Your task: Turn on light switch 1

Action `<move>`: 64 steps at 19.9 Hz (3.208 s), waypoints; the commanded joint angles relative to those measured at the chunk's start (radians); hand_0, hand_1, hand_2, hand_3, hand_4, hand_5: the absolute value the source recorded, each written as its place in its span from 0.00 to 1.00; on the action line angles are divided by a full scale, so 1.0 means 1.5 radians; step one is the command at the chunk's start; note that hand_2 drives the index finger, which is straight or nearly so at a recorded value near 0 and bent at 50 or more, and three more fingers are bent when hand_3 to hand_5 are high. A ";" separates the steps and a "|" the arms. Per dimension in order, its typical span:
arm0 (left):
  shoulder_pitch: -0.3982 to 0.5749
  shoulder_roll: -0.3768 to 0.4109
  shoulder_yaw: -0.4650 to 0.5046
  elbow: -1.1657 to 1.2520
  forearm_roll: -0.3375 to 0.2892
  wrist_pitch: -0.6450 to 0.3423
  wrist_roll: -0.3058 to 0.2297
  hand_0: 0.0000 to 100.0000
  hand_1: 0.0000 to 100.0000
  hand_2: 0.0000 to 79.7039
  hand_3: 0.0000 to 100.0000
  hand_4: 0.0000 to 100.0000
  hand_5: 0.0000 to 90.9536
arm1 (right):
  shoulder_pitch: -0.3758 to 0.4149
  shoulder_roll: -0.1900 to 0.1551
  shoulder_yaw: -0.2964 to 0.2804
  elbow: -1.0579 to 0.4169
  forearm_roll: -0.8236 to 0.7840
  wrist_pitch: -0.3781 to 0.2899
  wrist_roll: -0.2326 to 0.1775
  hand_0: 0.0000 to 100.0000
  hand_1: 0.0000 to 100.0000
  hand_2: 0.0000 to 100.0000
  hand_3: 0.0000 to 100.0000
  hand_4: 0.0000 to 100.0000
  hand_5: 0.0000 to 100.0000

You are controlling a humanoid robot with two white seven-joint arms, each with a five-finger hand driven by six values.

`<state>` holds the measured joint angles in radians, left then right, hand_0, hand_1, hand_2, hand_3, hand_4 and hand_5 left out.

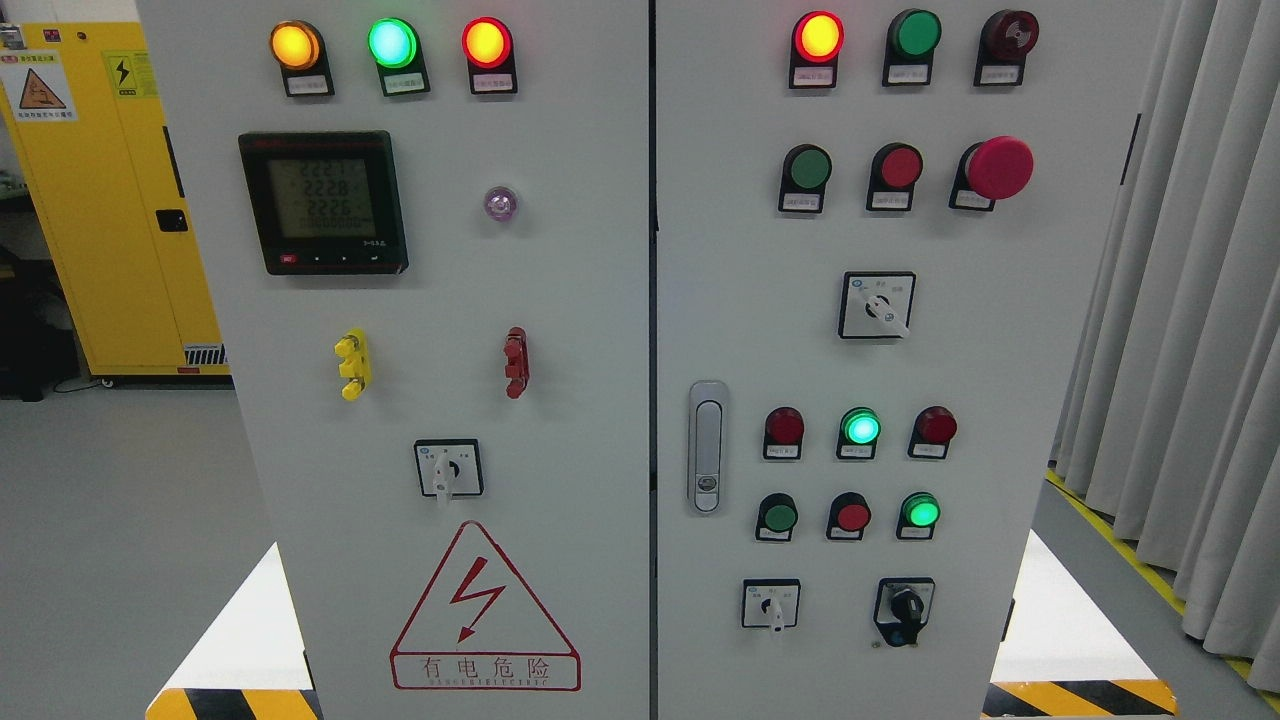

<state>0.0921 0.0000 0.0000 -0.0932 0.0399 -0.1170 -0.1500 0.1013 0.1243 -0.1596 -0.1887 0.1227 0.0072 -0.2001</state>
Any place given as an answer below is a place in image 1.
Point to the dark red indicator lower left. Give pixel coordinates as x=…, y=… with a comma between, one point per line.
x=783, y=434

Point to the black digital power meter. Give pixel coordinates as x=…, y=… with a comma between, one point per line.
x=325, y=203

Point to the red indicator light left door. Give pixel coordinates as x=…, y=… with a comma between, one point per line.
x=489, y=51

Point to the red lit indicator right door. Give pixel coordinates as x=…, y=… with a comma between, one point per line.
x=815, y=47

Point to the grey cabinet door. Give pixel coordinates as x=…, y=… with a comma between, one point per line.
x=748, y=295
x=565, y=465

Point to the green indicator light left door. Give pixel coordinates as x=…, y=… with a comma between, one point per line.
x=395, y=47

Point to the yellow floor marking tape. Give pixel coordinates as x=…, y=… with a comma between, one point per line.
x=1138, y=599

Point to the red terminal connector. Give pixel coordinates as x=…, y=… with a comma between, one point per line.
x=517, y=369

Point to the yellow safety storage cabinet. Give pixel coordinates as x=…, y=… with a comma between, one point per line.
x=82, y=103

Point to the dark red indicator lower right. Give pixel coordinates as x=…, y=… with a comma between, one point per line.
x=932, y=433

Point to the grey curtain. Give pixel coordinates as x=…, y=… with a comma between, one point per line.
x=1171, y=424

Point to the green push button upper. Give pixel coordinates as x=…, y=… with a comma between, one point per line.
x=805, y=172

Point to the dark red indicator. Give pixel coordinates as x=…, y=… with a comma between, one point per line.
x=932, y=433
x=783, y=434

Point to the lit green push button lower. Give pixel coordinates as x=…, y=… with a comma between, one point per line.
x=918, y=517

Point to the white rotary selector upper right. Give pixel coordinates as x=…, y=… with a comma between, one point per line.
x=876, y=305

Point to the yellow terminal connector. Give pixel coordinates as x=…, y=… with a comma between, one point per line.
x=352, y=350

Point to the red push button upper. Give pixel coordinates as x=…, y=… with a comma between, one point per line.
x=894, y=171

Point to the red push button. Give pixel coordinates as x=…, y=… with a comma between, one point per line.
x=848, y=517
x=894, y=171

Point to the amber indicator light left door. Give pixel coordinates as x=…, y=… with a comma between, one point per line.
x=300, y=51

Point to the grey right cabinet door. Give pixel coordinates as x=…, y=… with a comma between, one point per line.
x=748, y=295

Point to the red emergency stop mushroom button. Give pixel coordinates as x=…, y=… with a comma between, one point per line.
x=990, y=171

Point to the silver door handle lock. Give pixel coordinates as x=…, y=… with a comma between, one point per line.
x=707, y=406

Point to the red electric danger warning sticker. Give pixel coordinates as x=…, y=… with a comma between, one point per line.
x=478, y=626

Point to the yellow black hazard tape right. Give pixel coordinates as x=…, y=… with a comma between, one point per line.
x=1081, y=698

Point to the white rotary switch door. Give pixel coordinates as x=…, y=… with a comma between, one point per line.
x=449, y=469

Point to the black knob selector switch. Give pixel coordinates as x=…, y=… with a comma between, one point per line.
x=903, y=609

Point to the white rotary switch lower right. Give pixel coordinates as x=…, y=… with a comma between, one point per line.
x=770, y=603

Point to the small clear lamp bulb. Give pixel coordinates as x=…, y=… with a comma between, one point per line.
x=501, y=204

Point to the red push button lower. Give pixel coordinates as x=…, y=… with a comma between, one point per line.
x=848, y=517

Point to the dark red buzzer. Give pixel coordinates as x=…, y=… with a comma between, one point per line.
x=1004, y=44

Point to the lit green indicator lower middle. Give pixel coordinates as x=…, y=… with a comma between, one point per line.
x=858, y=434

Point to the green indicator top right door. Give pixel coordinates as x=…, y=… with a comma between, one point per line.
x=911, y=39

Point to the grey left cabinet door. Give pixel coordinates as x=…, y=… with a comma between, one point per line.
x=565, y=465

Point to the yellow black hazard tape left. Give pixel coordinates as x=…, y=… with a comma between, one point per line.
x=210, y=703

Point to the yellow black hazard tape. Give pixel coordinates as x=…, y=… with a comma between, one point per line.
x=210, y=703
x=1081, y=698

